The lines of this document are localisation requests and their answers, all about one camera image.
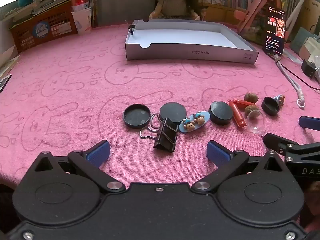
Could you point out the pink triangular stand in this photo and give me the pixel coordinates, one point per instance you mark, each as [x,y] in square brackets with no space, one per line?
[260,0]

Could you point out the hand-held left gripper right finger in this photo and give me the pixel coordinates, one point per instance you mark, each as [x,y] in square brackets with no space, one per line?
[217,152]

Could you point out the teal notebook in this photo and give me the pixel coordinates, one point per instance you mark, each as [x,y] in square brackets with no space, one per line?
[301,38]

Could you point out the large black binder clip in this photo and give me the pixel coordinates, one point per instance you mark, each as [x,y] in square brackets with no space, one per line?
[166,136]

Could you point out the red pointed plastic piece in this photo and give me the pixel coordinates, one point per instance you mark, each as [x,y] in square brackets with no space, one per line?
[238,116]

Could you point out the small black binder clip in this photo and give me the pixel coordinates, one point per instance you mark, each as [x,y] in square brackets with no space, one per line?
[131,28]

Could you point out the long-haired doll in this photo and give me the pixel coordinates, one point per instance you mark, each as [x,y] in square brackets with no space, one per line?
[175,2]

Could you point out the orange plastic basket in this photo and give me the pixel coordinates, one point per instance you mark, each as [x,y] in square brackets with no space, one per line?
[50,33]

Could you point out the blue bear hair clip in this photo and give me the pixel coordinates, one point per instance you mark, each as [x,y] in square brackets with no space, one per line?
[195,123]

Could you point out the white paper cup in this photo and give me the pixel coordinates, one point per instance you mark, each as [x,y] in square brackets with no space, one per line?
[82,21]

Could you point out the clear plastic packet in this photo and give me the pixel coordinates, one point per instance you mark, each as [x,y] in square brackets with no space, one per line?
[292,56]

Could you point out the white box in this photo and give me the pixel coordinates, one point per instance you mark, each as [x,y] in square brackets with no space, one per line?
[311,47]

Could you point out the yellow picture books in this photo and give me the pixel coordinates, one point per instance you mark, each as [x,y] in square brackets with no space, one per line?
[291,5]

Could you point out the black card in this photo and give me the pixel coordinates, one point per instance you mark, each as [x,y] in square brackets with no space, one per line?
[4,83]

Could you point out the brown cardboard box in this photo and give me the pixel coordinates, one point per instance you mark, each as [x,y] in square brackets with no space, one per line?
[311,12]

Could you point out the black smartphone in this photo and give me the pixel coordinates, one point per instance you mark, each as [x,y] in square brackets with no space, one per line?
[273,42]

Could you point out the clear plastic dome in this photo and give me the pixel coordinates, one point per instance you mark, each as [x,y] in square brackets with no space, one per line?
[256,125]

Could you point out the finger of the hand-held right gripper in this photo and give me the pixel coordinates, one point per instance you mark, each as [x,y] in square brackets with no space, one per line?
[310,123]
[275,142]

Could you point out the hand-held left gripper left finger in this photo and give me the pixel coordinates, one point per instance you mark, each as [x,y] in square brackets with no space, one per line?
[98,153]

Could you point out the black round lid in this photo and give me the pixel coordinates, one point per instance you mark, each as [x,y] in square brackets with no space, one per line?
[137,116]
[173,111]
[221,112]

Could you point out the brown hazelnut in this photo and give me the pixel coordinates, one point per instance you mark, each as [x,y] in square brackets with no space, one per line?
[252,110]
[250,97]

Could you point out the pink rabbit print cloth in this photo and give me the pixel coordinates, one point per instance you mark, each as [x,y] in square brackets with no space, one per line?
[75,62]

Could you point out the yellow wooden box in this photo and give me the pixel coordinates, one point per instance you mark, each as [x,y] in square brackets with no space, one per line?
[225,13]

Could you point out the paper stack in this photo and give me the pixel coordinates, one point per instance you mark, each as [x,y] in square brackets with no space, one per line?
[8,63]

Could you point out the black charger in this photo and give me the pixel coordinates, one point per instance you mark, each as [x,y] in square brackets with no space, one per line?
[308,67]

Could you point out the grey cardboard box tray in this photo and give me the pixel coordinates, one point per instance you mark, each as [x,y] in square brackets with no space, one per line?
[180,33]

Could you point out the grey storage box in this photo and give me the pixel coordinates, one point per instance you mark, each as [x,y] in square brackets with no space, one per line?
[120,2]

